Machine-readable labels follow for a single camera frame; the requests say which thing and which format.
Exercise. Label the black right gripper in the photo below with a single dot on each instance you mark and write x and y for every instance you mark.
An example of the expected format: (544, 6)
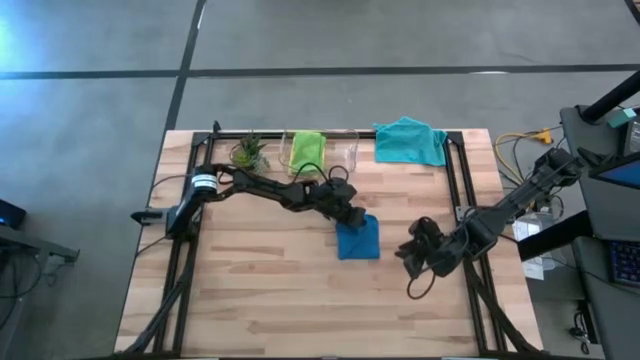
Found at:
(440, 250)

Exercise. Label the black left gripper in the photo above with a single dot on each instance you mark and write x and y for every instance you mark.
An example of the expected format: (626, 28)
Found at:
(335, 197)

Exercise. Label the dark blue microfiber towel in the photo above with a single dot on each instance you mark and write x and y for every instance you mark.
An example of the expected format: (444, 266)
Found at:
(360, 245)

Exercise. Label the green microfiber towel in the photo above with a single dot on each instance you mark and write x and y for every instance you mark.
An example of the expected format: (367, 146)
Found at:
(307, 152)

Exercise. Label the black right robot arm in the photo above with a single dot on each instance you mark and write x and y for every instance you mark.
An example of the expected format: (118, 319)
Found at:
(520, 195)

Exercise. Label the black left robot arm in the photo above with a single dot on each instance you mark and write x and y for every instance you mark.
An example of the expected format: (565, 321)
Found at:
(260, 187)

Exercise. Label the teal microfiber towel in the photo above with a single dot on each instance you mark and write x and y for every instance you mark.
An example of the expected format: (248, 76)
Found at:
(407, 142)

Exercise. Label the clear plastic bin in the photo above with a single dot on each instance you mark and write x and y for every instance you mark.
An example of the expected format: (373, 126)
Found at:
(347, 150)

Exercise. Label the white box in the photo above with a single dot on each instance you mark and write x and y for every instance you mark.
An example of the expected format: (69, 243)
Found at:
(527, 229)
(534, 270)

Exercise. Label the potted succulent plant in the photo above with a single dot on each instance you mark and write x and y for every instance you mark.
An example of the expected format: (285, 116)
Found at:
(250, 152)

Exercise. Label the black desk bar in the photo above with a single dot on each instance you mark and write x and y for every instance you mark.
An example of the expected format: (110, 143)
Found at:
(555, 235)

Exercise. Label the dark grey desk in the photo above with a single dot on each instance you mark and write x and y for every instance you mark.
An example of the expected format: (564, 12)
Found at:
(600, 210)

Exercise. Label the grey desk with keyboard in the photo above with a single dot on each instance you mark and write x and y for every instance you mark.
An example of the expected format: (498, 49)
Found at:
(615, 320)

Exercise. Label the black keyboard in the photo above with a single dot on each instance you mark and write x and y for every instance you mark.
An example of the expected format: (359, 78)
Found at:
(625, 262)

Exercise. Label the small teal box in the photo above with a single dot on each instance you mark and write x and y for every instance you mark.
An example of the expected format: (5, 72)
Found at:
(622, 117)

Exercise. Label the black pole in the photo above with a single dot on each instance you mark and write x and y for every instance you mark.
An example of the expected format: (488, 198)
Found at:
(612, 100)

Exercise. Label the grey metal stand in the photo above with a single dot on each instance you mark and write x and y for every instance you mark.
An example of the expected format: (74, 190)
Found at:
(30, 245)

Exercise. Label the dark electronic device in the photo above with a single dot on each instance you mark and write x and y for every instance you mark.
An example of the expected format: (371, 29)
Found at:
(10, 215)

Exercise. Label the grey metal bracket plate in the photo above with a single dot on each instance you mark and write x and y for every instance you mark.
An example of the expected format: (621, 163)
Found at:
(463, 213)

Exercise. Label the black aluminium table frame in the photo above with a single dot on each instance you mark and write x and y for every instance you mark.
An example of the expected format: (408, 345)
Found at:
(400, 135)

